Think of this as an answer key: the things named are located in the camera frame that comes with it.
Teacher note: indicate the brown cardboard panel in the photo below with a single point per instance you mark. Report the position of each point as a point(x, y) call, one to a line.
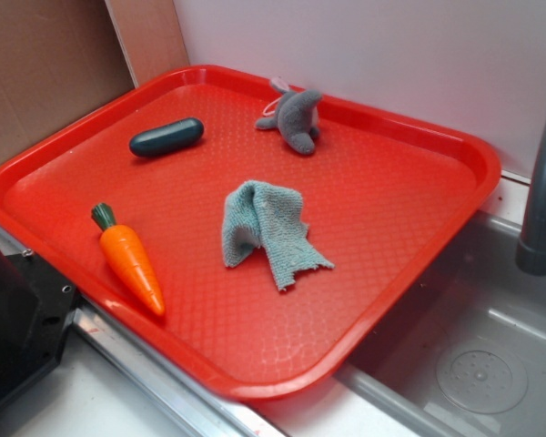
point(61, 60)

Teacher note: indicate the orange toy carrot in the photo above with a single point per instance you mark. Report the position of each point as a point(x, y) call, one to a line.
point(127, 258)

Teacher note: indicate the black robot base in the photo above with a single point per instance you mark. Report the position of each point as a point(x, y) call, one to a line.
point(37, 305)

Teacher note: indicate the light blue cloth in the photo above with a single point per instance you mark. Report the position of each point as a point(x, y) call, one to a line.
point(259, 215)

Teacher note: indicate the grey plush dolphin toy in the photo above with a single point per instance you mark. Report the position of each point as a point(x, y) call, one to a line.
point(294, 115)

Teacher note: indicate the dark green toy cucumber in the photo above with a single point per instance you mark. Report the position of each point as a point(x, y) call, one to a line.
point(170, 138)

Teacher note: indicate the grey toy sink basin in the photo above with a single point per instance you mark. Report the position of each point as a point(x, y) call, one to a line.
point(463, 351)

